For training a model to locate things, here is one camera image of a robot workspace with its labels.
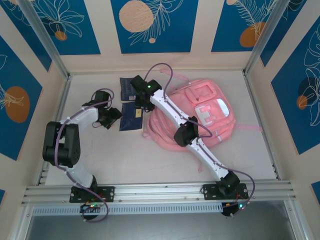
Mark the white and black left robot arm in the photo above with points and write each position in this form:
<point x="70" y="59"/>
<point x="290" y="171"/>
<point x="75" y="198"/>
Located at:
<point x="85" y="117"/>

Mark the aluminium frame post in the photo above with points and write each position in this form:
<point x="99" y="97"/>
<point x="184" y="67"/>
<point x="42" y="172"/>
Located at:
<point x="42" y="37"/>
<point x="267" y="37"/>

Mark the navy printed booklet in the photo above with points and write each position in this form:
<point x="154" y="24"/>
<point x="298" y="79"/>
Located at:
<point x="126" y="88"/>

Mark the navy notebook cream edge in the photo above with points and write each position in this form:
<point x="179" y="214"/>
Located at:
<point x="128" y="120"/>

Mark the pink backpack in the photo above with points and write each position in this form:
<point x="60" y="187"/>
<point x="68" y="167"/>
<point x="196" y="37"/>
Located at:
<point x="212" y="105"/>

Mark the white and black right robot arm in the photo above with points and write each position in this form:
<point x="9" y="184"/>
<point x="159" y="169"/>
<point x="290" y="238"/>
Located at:
<point x="170" y="107"/>

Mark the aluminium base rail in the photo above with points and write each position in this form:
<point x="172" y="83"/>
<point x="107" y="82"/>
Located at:
<point x="160" y="191"/>

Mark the aluminium side rail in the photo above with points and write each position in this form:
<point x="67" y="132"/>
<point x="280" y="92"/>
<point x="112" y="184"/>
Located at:
<point x="260" y="120"/>
<point x="61" y="105"/>

